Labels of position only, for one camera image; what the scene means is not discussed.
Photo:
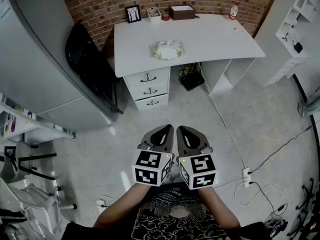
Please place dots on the white shelf unit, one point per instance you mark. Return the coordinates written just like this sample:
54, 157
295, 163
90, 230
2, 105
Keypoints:
287, 29

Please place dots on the person's right forearm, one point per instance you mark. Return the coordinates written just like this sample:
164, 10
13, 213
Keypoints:
220, 209

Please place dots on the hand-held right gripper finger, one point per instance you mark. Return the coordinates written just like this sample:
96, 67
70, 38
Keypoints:
200, 140
180, 144

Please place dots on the small black box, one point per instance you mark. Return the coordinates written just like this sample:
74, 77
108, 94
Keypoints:
298, 47

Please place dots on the black tripod stand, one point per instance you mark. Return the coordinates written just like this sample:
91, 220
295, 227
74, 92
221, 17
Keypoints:
308, 199

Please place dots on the black framed tree picture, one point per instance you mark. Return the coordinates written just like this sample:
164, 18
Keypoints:
133, 14

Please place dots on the black glossy device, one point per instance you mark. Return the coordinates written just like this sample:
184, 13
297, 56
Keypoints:
276, 227

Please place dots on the black floor strip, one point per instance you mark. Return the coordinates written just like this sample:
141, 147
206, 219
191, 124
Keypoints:
301, 91

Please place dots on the grey chair black frame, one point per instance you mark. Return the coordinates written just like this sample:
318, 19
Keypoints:
22, 156

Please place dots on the black office chair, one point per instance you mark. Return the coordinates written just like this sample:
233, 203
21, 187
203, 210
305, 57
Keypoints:
85, 59

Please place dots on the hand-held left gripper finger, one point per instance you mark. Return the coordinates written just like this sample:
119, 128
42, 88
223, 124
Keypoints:
149, 135
170, 144

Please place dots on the white desk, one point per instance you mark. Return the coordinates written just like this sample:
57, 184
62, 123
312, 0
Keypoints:
205, 39

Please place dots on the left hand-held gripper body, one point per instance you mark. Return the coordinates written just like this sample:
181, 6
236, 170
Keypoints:
147, 167

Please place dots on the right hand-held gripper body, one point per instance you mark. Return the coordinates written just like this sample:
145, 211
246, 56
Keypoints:
202, 169

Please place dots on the black router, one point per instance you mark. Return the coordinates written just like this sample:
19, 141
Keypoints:
193, 82

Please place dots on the red round tin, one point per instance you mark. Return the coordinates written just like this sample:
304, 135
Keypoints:
165, 17

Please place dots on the clear red-capped water bottle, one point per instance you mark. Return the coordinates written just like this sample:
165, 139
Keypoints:
233, 12

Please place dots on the white side table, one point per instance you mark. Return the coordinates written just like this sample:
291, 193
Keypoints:
25, 124

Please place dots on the person's left forearm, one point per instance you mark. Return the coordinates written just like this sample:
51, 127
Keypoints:
120, 206

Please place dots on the brown wooden box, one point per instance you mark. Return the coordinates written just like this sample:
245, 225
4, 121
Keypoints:
182, 15

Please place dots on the white pen holder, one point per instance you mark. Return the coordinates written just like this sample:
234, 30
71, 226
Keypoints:
155, 17

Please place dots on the black printed t-shirt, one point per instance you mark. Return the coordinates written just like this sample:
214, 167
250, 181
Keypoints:
175, 224

